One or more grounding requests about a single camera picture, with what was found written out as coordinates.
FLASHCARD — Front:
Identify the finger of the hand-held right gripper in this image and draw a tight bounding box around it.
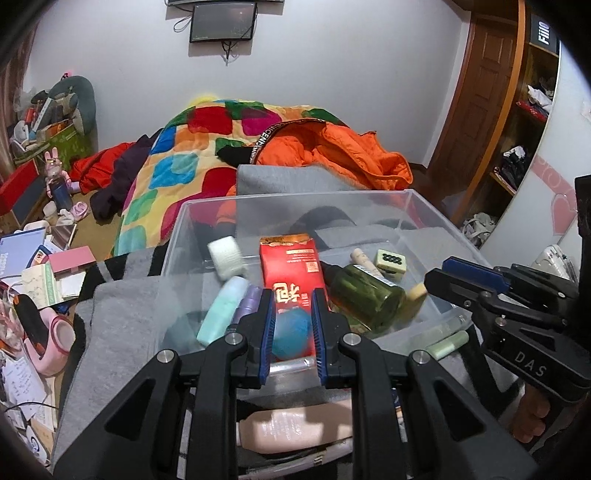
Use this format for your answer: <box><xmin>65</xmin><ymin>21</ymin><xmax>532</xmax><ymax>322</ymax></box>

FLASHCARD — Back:
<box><xmin>424</xmin><ymin>268</ymin><xmax>522</xmax><ymax>326</ymax></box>
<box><xmin>442</xmin><ymin>257</ymin><xmax>513</xmax><ymax>296</ymax></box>

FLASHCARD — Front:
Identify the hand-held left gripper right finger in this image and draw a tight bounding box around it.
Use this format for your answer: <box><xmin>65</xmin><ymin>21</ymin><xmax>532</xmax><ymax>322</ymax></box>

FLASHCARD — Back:
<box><xmin>310</xmin><ymin>287</ymin><xmax>539</xmax><ymax>480</ymax></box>

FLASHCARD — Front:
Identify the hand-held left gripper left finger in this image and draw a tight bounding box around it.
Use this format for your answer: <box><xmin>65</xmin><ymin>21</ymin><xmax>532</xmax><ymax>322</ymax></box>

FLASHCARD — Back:
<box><xmin>53</xmin><ymin>288</ymin><xmax>278</xmax><ymax>480</ymax></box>

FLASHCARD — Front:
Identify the blue ball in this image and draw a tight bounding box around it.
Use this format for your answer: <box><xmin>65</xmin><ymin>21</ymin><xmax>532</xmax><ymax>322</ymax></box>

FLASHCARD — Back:
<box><xmin>271</xmin><ymin>308</ymin><xmax>315</xmax><ymax>361</ymax></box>

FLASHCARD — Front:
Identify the purple tube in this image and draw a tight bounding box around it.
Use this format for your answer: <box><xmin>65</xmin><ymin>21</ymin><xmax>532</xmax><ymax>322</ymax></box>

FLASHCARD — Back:
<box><xmin>226</xmin><ymin>284</ymin><xmax>263</xmax><ymax>333</ymax></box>

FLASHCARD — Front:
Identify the mint green tube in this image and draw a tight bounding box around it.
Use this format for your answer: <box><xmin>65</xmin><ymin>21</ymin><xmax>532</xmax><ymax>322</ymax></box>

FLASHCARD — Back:
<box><xmin>196</xmin><ymin>276</ymin><xmax>250</xmax><ymax>347</ymax></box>

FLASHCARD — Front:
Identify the light green tube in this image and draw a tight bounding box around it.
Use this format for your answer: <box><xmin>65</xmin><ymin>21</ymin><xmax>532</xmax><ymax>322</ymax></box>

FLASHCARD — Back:
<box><xmin>425</xmin><ymin>330</ymin><xmax>469</xmax><ymax>361</ymax></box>

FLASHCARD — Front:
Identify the green glass bottle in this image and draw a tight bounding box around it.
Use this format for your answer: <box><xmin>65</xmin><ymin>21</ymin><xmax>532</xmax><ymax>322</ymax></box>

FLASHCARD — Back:
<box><xmin>321</xmin><ymin>261</ymin><xmax>407</xmax><ymax>334</ymax></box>

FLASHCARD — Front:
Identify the red paper packet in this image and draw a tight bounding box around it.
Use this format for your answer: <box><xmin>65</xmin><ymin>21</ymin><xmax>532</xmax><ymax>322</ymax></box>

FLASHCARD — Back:
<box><xmin>259</xmin><ymin>234</ymin><xmax>329</xmax><ymax>361</ymax></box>

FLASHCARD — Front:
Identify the green mahjong tile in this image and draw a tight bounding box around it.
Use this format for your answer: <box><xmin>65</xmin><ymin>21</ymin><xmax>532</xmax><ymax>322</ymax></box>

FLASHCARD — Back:
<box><xmin>373</xmin><ymin>249</ymin><xmax>408</xmax><ymax>274</ymax></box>

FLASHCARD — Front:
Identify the clear plastic storage box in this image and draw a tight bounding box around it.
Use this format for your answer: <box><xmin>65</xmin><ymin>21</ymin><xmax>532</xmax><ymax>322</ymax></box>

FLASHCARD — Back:
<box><xmin>154</xmin><ymin>188</ymin><xmax>495</xmax><ymax>384</ymax></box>

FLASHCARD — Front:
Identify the person's right hand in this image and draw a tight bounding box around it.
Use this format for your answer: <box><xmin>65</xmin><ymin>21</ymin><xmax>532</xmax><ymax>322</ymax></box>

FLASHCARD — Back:
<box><xmin>510</xmin><ymin>385</ymin><xmax>552</xmax><ymax>444</ymax></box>

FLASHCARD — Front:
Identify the white bag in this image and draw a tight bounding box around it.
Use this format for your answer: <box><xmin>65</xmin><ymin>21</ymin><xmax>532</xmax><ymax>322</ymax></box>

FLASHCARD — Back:
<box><xmin>462</xmin><ymin>212</ymin><xmax>498</xmax><ymax>245</ymax></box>

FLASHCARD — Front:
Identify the pink lotion bottle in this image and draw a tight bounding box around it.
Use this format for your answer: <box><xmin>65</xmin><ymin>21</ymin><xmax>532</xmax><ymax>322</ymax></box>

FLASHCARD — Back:
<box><xmin>236</xmin><ymin>399</ymin><xmax>354</xmax><ymax>455</ymax></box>

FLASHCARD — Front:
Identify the wooden shelf unit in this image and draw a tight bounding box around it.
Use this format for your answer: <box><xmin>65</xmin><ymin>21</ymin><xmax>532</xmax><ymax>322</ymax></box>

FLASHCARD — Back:
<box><xmin>480</xmin><ymin>28</ymin><xmax>591</xmax><ymax>278</ymax></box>

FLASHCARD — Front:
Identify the orange puffer jacket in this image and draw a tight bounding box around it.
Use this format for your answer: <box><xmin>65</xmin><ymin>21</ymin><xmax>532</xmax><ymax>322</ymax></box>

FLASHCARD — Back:
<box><xmin>215</xmin><ymin>120</ymin><xmax>414</xmax><ymax>232</ymax></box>

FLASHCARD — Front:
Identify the wooden door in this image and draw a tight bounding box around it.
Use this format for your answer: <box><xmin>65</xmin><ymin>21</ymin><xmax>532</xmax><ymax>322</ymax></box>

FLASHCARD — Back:
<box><xmin>427</xmin><ymin>14</ymin><xmax>527</xmax><ymax>167</ymax></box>

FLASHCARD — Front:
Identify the dark purple clothing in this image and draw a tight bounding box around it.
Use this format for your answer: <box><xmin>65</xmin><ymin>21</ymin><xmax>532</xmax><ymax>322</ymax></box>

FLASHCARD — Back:
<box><xmin>90</xmin><ymin>129</ymin><xmax>162</xmax><ymax>222</ymax></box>

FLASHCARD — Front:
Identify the pink box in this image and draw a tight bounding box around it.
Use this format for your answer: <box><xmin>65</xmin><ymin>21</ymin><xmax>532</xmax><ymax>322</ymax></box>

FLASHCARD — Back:
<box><xmin>47</xmin><ymin>246</ymin><xmax>96</xmax><ymax>278</ymax></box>

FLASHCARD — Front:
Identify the colourful patchwork quilt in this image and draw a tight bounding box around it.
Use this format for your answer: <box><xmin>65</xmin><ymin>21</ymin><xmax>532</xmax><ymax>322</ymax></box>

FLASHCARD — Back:
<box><xmin>113</xmin><ymin>99</ymin><xmax>352</xmax><ymax>259</ymax></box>

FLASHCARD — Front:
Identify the pink and black massager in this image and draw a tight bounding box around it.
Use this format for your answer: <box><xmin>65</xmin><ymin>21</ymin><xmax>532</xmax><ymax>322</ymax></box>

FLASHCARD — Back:
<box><xmin>11</xmin><ymin>293</ymin><xmax>77</xmax><ymax>374</ymax></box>

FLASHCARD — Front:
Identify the green patterned booklet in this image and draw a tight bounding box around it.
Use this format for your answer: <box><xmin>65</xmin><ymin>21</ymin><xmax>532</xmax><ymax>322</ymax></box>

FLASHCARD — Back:
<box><xmin>21</xmin><ymin>263</ymin><xmax>63</xmax><ymax>308</ymax></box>

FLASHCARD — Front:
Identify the red clothing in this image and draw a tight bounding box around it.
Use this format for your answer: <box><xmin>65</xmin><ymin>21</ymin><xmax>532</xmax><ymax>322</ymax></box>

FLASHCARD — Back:
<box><xmin>69</xmin><ymin>142</ymin><xmax>148</xmax><ymax>192</ymax></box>

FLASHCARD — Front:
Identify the dark blue bottle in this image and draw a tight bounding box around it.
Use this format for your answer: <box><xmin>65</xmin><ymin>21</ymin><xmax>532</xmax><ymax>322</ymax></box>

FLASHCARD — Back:
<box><xmin>50</xmin><ymin>178</ymin><xmax>74</xmax><ymax>210</ymax></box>

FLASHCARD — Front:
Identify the blue notebook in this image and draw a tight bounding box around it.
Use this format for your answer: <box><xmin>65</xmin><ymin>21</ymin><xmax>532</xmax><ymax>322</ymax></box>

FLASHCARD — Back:
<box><xmin>0</xmin><ymin>229</ymin><xmax>47</xmax><ymax>278</ymax></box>

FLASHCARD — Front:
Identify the pink bunny toy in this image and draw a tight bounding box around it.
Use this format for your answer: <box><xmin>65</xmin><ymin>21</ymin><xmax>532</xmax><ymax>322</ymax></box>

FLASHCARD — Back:
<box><xmin>44</xmin><ymin>147</ymin><xmax>70</xmax><ymax>181</ymax></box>

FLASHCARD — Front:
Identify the green paper bag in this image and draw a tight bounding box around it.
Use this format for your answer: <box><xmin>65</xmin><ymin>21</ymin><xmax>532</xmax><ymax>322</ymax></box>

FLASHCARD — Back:
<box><xmin>14</xmin><ymin>117</ymin><xmax>93</xmax><ymax>167</ymax></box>

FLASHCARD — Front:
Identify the red box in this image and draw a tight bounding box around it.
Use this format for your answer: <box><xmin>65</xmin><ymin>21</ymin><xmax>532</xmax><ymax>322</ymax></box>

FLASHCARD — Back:
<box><xmin>0</xmin><ymin>159</ymin><xmax>47</xmax><ymax>227</ymax></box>

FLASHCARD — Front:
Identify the grey neck pillow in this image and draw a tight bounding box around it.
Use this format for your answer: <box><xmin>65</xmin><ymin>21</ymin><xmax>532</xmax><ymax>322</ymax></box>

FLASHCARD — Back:
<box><xmin>46</xmin><ymin>75</ymin><xmax>98</xmax><ymax>139</ymax></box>

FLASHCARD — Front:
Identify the small black monitor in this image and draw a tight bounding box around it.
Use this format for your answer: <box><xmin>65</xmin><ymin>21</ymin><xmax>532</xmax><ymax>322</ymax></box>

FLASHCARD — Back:
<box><xmin>189</xmin><ymin>2</ymin><xmax>258</xmax><ymax>44</ymax></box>

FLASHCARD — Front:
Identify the striped curtain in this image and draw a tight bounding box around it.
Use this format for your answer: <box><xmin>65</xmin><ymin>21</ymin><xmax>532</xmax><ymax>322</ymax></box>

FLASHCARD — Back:
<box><xmin>0</xmin><ymin>28</ymin><xmax>33</xmax><ymax>176</ymax></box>

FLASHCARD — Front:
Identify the black wall television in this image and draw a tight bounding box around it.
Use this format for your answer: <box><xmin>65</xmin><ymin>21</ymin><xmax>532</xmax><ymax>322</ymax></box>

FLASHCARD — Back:
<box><xmin>167</xmin><ymin>0</ymin><xmax>284</xmax><ymax>6</ymax></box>

